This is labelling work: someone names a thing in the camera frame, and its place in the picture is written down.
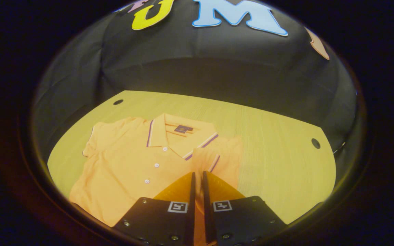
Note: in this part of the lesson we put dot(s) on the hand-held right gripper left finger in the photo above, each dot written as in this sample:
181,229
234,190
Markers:
192,212

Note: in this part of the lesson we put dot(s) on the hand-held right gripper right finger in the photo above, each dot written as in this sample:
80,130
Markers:
206,212

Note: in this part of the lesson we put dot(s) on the orange T-shirt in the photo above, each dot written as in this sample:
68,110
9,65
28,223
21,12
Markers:
125,164

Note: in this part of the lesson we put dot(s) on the black backdrop cloth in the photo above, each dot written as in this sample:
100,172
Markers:
200,68

